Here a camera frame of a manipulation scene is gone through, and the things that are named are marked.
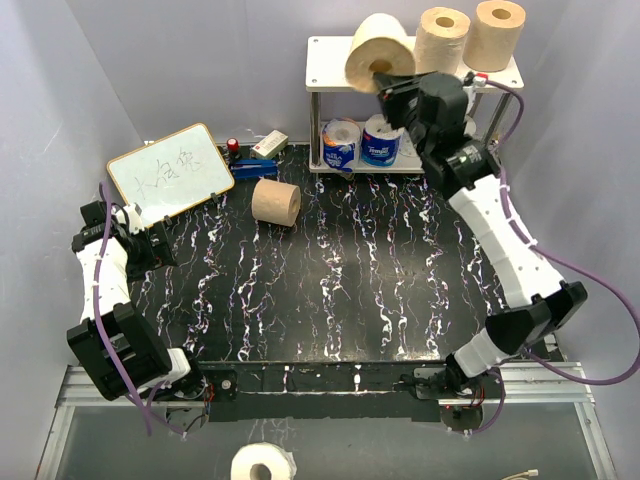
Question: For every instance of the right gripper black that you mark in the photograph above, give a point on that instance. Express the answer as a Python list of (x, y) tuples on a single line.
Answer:
[(392, 93)]

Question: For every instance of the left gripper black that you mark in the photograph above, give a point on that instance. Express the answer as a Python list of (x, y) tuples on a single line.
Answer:
[(157, 256)]

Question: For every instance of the blue Tempo roll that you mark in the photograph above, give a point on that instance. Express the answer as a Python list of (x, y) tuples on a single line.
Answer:
[(379, 142)]

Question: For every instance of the brown roll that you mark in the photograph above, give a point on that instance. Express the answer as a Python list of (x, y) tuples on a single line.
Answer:
[(276, 202), (440, 39), (379, 45), (493, 35)]

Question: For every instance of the light blue roll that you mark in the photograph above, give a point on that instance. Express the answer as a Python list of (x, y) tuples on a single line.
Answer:
[(340, 141)]

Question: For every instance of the brown roll front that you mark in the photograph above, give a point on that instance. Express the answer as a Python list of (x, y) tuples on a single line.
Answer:
[(440, 39), (493, 35)]

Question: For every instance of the white patterned paper roll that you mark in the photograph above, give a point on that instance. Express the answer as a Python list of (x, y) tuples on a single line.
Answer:
[(406, 147)]

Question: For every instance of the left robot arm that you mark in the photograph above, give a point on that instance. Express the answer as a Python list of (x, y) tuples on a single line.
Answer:
[(114, 250)]

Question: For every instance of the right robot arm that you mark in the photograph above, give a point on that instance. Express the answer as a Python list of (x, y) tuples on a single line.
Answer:
[(539, 300)]

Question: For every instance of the white two-tier shelf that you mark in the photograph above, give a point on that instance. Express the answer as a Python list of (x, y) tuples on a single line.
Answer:
[(326, 57)]

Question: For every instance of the blue stapler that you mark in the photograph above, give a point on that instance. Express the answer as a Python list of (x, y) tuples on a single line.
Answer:
[(254, 168)]

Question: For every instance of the white green small box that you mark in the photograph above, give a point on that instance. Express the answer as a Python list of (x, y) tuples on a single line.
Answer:
[(270, 145)]

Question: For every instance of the red emergency stop button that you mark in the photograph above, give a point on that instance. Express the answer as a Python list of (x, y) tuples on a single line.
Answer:
[(233, 146)]

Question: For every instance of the white roll on floor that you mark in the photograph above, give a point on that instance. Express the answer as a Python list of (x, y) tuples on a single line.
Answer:
[(262, 461)]

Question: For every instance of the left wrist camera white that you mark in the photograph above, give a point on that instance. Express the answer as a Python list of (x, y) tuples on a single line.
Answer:
[(130, 217)]

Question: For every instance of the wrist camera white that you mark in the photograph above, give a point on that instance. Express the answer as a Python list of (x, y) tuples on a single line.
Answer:
[(130, 217), (474, 82)]

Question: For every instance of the small whiteboard wooden frame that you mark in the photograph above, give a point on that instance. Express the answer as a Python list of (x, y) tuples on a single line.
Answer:
[(172, 175)]

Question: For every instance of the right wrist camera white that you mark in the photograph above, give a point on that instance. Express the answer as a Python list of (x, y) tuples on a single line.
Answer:
[(474, 82)]

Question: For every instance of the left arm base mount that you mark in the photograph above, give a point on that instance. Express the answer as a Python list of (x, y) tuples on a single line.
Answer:
[(205, 385)]

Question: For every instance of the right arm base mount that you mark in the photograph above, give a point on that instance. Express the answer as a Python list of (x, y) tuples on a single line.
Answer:
[(435, 387)]

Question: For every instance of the aluminium rail frame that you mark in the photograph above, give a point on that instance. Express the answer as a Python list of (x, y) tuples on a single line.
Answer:
[(306, 332)]

